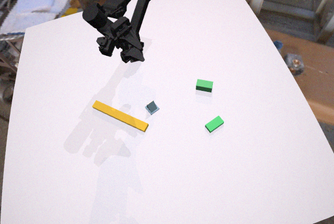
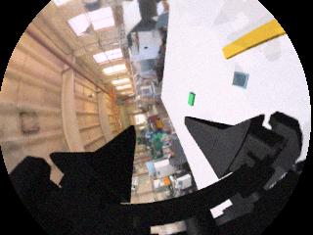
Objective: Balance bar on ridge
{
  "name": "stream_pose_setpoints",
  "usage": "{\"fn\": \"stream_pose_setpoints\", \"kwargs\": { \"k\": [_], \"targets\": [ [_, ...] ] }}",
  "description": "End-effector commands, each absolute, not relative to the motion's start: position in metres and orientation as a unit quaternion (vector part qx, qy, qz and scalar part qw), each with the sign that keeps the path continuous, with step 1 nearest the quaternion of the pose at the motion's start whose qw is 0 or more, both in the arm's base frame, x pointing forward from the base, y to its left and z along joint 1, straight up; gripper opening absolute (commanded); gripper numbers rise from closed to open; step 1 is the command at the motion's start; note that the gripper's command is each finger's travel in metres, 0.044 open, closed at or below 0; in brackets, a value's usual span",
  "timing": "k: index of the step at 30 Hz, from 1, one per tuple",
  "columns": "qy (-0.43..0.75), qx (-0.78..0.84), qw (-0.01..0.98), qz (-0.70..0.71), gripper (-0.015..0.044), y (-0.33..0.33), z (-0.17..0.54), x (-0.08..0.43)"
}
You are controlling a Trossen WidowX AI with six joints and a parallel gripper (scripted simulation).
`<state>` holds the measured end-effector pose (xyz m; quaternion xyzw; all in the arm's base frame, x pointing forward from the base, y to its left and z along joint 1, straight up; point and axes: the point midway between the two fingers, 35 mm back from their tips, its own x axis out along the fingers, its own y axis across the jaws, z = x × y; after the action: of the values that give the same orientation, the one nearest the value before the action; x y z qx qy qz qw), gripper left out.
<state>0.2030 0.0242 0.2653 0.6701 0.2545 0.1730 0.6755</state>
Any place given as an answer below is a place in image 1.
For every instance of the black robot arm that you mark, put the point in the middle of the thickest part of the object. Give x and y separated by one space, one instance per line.
97 17

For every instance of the yellow bar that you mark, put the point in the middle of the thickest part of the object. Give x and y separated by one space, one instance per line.
123 117

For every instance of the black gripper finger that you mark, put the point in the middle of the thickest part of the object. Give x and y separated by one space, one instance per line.
128 35
135 54

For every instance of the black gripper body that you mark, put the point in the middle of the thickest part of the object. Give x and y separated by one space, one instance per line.
115 29

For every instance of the green rectangular block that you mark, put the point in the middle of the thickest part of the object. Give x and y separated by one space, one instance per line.
214 124
204 85

